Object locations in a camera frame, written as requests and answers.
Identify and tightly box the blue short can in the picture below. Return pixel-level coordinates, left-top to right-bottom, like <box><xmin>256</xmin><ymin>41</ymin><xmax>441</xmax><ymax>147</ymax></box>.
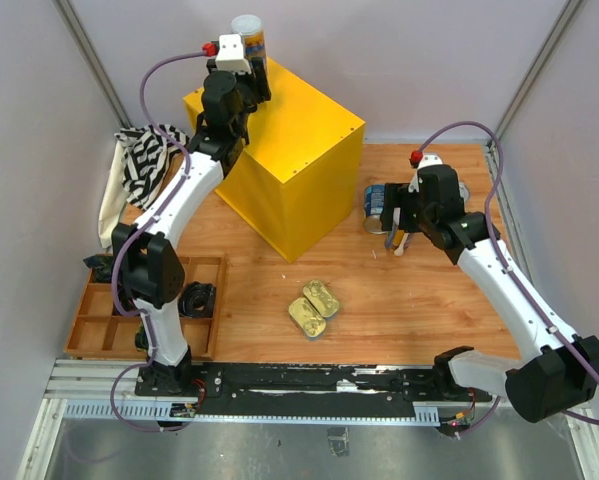
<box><xmin>363</xmin><ymin>184</ymin><xmax>388</xmax><ymax>235</ymax></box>

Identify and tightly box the tall can mixed beans label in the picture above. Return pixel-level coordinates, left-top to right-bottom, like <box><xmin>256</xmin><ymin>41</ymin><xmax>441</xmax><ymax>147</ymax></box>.
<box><xmin>231</xmin><ymin>14</ymin><xmax>267</xmax><ymax>62</ymax></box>

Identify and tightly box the tall can orange label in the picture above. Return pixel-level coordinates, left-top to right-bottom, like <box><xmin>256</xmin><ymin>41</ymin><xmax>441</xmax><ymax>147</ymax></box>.
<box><xmin>384</xmin><ymin>224</ymin><xmax>414</xmax><ymax>257</ymax></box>

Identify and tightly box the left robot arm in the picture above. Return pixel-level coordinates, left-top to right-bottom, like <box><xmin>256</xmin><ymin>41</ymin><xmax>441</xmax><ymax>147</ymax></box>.
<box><xmin>111</xmin><ymin>57</ymin><xmax>271</xmax><ymax>396</ymax></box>

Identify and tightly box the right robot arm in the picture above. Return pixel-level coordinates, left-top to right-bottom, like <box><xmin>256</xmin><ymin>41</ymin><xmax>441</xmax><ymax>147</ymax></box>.
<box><xmin>380</xmin><ymin>164</ymin><xmax>599</xmax><ymax>423</ymax></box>

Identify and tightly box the corn can with pull tab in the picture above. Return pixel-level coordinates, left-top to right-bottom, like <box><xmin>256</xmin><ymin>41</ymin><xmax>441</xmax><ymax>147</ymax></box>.
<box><xmin>459</xmin><ymin>181</ymin><xmax>470</xmax><ymax>203</ymax></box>

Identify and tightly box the yellow cabinet box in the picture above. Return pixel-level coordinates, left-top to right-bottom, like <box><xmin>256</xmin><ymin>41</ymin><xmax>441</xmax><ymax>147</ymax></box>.
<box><xmin>182</xmin><ymin>52</ymin><xmax>367</xmax><ymax>265</ymax></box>

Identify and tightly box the striped black white cloth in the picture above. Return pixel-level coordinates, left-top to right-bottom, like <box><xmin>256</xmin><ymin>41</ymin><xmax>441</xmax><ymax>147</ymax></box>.
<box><xmin>115</xmin><ymin>124</ymin><xmax>188</xmax><ymax>210</ymax></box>

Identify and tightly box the gold sardine tin upper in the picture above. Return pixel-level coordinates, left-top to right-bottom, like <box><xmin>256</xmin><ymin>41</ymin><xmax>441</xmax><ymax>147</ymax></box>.
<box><xmin>302</xmin><ymin>279</ymin><xmax>340</xmax><ymax>320</ymax></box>

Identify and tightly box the gold sardine tin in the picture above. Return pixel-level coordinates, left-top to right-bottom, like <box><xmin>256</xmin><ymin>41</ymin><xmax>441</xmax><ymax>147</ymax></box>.
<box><xmin>302</xmin><ymin>279</ymin><xmax>340</xmax><ymax>320</ymax></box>
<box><xmin>288</xmin><ymin>297</ymin><xmax>327</xmax><ymax>340</ymax></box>

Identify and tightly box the cream canvas bag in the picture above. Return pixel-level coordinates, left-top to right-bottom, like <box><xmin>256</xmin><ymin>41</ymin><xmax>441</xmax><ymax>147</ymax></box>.
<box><xmin>98</xmin><ymin>141</ymin><xmax>128</xmax><ymax>250</ymax></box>

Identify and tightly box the gold sardine tin lower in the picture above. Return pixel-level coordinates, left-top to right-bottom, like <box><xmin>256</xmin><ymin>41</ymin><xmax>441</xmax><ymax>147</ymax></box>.
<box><xmin>288</xmin><ymin>297</ymin><xmax>327</xmax><ymax>340</ymax></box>

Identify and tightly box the dark patterned rolled cloth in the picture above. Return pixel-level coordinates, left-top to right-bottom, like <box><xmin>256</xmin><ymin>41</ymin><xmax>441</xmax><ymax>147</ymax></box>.
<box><xmin>83</xmin><ymin>254</ymin><xmax>114</xmax><ymax>284</ymax></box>

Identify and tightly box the wooden compartment tray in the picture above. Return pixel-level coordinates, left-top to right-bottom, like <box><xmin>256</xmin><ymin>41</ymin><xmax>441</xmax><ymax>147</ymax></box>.
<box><xmin>64</xmin><ymin>256</ymin><xmax>228</xmax><ymax>361</ymax></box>

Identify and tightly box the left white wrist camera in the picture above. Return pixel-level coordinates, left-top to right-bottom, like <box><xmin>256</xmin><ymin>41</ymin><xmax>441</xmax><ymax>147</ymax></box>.
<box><xmin>202</xmin><ymin>34</ymin><xmax>252</xmax><ymax>75</ymax></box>

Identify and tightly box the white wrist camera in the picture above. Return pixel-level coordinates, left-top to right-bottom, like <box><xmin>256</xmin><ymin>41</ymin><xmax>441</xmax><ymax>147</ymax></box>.
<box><xmin>202</xmin><ymin>34</ymin><xmax>252</xmax><ymax>75</ymax></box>
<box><xmin>408</xmin><ymin>151</ymin><xmax>444</xmax><ymax>193</ymax></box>

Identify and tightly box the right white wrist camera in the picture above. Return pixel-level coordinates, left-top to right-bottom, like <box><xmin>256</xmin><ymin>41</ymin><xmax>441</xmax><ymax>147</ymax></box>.
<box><xmin>408</xmin><ymin>151</ymin><xmax>444</xmax><ymax>193</ymax></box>

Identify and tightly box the black coiled strap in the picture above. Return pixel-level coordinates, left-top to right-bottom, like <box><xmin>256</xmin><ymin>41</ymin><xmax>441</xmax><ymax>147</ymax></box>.
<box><xmin>177</xmin><ymin>281</ymin><xmax>217</xmax><ymax>319</ymax></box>

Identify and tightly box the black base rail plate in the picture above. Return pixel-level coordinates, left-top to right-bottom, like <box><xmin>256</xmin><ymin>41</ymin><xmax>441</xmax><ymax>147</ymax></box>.
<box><xmin>135</xmin><ymin>362</ymin><xmax>491</xmax><ymax>418</ymax></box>

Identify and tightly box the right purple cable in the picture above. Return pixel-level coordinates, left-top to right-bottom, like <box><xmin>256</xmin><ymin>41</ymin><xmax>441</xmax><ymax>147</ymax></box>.
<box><xmin>416</xmin><ymin>120</ymin><xmax>599</xmax><ymax>427</ymax></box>

